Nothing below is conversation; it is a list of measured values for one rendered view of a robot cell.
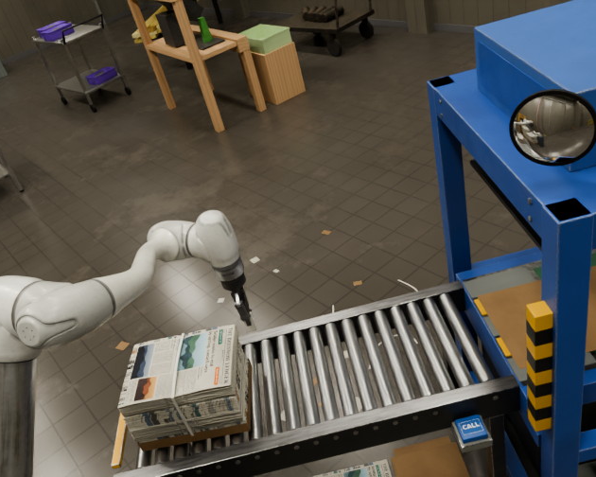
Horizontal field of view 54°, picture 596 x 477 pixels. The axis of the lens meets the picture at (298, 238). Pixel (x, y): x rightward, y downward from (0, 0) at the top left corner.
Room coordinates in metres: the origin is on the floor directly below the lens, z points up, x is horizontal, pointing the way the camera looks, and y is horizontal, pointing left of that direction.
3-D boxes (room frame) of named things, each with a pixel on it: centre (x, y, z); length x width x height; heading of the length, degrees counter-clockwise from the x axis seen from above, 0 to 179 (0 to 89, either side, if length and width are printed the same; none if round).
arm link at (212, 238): (1.44, 0.23, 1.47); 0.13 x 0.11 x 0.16; 57
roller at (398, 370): (1.46, -0.21, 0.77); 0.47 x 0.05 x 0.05; 178
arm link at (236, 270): (1.43, 0.22, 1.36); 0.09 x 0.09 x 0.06
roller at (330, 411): (1.47, 0.05, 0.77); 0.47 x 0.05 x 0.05; 178
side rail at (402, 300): (1.72, 0.11, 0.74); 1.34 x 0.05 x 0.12; 88
